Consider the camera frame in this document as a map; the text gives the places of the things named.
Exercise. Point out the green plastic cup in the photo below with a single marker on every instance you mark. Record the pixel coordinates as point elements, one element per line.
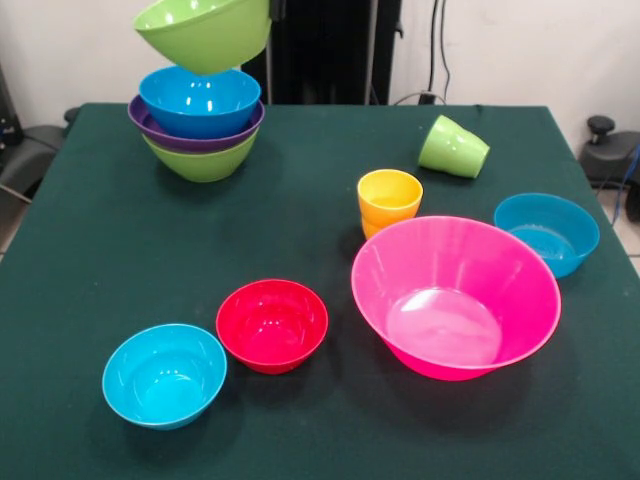
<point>475,157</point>
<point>440,145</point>

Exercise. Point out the purple plastic bowl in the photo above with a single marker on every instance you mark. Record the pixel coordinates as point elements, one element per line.
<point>200,145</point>

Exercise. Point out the large blue plastic bowl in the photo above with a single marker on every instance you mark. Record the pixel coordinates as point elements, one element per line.
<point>200,107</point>

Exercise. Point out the small light blue bowl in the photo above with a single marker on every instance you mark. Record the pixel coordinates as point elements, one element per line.
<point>165,377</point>

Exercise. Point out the green plastic bowl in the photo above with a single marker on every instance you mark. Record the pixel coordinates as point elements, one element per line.
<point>210,40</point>
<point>205,167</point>

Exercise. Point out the yellow plastic cup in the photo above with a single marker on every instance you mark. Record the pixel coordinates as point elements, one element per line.
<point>370,229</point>
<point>390,205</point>

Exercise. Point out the red plastic bowl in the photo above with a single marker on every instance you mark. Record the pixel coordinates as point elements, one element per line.
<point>272,325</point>

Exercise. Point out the large pink plastic bowl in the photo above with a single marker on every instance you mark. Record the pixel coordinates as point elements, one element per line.
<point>450,280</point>

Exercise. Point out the black power plug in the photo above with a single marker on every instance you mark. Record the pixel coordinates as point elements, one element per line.
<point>425,97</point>

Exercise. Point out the dark green tablecloth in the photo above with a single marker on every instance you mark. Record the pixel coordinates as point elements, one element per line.
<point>320,430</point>

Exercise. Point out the translucent blue plastic bowl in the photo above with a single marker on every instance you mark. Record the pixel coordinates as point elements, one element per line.
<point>550,235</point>

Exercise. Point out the black round knob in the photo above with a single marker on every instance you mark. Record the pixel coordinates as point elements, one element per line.
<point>71,115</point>

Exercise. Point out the black equipment base with knob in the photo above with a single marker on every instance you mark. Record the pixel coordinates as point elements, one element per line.
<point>610,155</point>

